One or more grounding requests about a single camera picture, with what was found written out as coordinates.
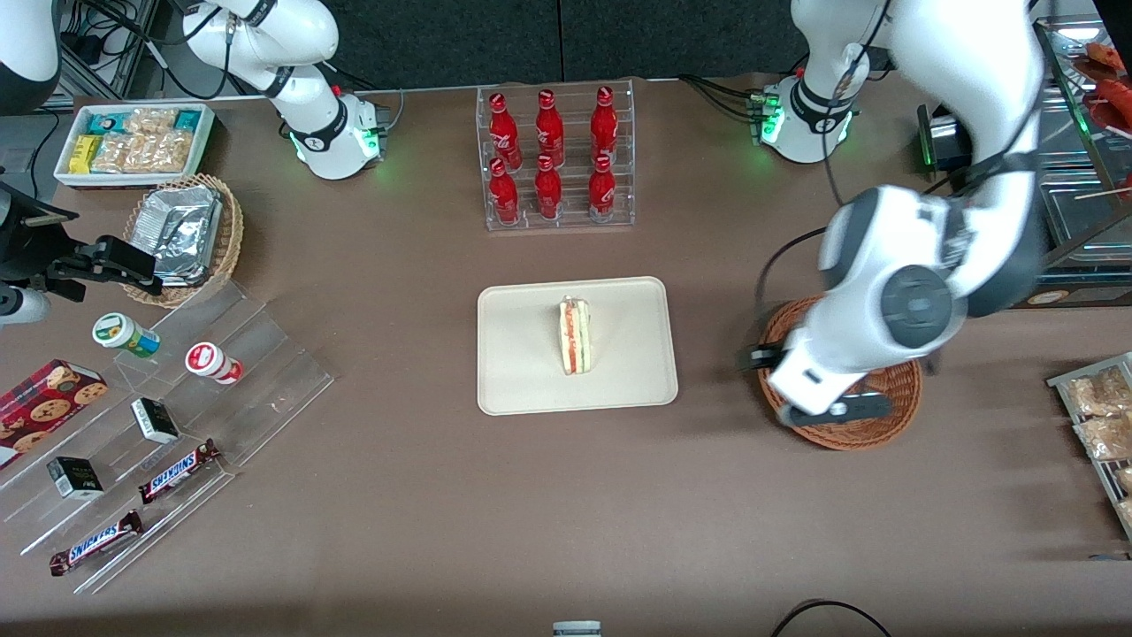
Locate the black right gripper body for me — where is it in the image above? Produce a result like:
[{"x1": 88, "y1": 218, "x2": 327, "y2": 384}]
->
[{"x1": 0, "y1": 181, "x2": 80, "y2": 290}]

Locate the triangular sandwich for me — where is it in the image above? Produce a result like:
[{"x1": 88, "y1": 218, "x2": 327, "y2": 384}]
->
[{"x1": 557, "y1": 296, "x2": 592, "y2": 376}]

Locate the brown wicker basket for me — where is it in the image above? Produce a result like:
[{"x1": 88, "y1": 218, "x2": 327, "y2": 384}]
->
[{"x1": 755, "y1": 296, "x2": 923, "y2": 452}]

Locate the light wicker basket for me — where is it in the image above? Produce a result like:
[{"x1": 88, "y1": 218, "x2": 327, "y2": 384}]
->
[{"x1": 121, "y1": 173, "x2": 245, "y2": 310}]

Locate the cream plastic serving tray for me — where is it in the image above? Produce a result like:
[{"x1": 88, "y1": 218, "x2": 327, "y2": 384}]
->
[{"x1": 477, "y1": 276, "x2": 679, "y2": 417}]

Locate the tray of packaged snacks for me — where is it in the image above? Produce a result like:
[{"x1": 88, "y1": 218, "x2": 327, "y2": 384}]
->
[{"x1": 1046, "y1": 351, "x2": 1132, "y2": 542}]

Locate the silver foil packet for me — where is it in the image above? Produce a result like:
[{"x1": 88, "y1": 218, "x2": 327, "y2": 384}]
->
[{"x1": 135, "y1": 185, "x2": 223, "y2": 288}]

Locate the green lid sunflower cup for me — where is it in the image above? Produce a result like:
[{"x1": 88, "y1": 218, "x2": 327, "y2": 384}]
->
[{"x1": 92, "y1": 312, "x2": 163, "y2": 359}]

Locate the white plastic snack bin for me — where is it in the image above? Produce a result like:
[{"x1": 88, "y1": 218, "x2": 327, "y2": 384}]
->
[{"x1": 53, "y1": 103, "x2": 217, "y2": 190}]

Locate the clear cracker snack pack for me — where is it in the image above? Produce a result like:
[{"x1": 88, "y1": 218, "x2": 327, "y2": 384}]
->
[
  {"x1": 137, "y1": 131, "x2": 194, "y2": 174},
  {"x1": 124, "y1": 108, "x2": 178, "y2": 135},
  {"x1": 91, "y1": 133, "x2": 142, "y2": 174}
]

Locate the red lid yogurt cup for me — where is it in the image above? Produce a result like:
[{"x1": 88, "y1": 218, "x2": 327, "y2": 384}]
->
[{"x1": 184, "y1": 342, "x2": 245, "y2": 386}]

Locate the small black carton box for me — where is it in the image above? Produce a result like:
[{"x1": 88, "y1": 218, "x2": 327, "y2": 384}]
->
[
  {"x1": 46, "y1": 456, "x2": 105, "y2": 502},
  {"x1": 130, "y1": 397, "x2": 181, "y2": 445}
]

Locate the red chocolate cookie box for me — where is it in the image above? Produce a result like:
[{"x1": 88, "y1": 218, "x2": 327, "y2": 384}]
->
[{"x1": 0, "y1": 358, "x2": 110, "y2": 472}]

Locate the clear acrylic stepped stand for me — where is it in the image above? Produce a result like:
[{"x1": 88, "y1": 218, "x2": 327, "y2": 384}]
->
[{"x1": 0, "y1": 280, "x2": 336, "y2": 595}]

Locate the Snickers chocolate bar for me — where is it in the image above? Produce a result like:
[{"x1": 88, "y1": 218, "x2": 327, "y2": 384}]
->
[
  {"x1": 49, "y1": 510, "x2": 145, "y2": 578},
  {"x1": 137, "y1": 439, "x2": 222, "y2": 505}
]

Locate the red cola bottle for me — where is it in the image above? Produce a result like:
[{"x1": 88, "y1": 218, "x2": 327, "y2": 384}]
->
[
  {"x1": 488, "y1": 157, "x2": 521, "y2": 226},
  {"x1": 534, "y1": 155, "x2": 563, "y2": 220},
  {"x1": 591, "y1": 86, "x2": 619, "y2": 165},
  {"x1": 588, "y1": 154, "x2": 616, "y2": 219},
  {"x1": 534, "y1": 88, "x2": 565, "y2": 167},
  {"x1": 488, "y1": 92, "x2": 523, "y2": 171}
]

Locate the black box with green light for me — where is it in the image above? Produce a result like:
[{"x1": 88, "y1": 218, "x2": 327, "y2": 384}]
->
[{"x1": 917, "y1": 104, "x2": 971, "y2": 173}]

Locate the glass food warmer case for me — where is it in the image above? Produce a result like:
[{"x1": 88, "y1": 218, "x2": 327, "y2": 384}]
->
[{"x1": 1008, "y1": 18, "x2": 1132, "y2": 311}]

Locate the clear acrylic bottle rack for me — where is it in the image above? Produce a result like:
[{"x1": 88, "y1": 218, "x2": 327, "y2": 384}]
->
[{"x1": 476, "y1": 79, "x2": 638, "y2": 233}]

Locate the steel food pan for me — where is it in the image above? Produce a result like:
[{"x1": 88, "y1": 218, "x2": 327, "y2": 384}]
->
[{"x1": 1039, "y1": 168, "x2": 1132, "y2": 266}]

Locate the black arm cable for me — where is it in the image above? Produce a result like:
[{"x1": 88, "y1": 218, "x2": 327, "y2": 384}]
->
[{"x1": 754, "y1": 227, "x2": 830, "y2": 350}]

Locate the aluminium frame profile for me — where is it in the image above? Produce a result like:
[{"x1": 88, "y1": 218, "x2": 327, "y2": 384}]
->
[{"x1": 81, "y1": 0, "x2": 162, "y2": 98}]

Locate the black looped cable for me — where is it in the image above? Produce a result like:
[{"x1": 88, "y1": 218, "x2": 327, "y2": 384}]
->
[{"x1": 769, "y1": 600, "x2": 894, "y2": 637}]

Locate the black base cable bundle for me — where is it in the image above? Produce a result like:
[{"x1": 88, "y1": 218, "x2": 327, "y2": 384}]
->
[{"x1": 679, "y1": 75, "x2": 763, "y2": 122}]

